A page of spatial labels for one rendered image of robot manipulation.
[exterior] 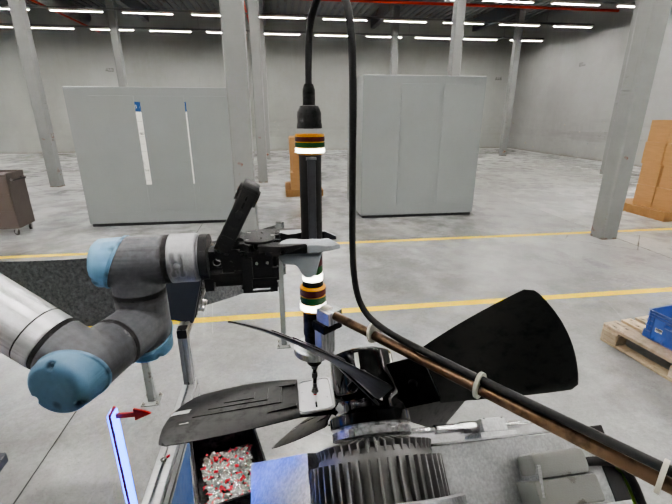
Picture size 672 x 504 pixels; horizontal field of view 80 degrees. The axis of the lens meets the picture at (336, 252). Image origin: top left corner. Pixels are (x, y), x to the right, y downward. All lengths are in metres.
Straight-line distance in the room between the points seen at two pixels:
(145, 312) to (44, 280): 1.98
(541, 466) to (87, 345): 0.67
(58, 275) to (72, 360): 2.03
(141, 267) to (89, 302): 1.97
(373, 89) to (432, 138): 1.24
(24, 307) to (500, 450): 0.74
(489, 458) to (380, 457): 0.21
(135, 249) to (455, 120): 6.68
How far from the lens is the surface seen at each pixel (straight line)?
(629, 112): 6.60
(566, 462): 0.79
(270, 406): 0.76
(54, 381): 0.58
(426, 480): 0.70
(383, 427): 0.72
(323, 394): 0.77
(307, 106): 0.60
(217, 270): 0.64
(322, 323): 0.65
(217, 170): 6.67
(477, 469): 0.79
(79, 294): 2.60
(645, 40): 6.66
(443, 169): 7.11
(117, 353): 0.60
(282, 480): 0.86
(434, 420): 1.03
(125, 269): 0.65
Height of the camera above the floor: 1.67
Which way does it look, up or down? 19 degrees down
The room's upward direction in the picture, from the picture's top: straight up
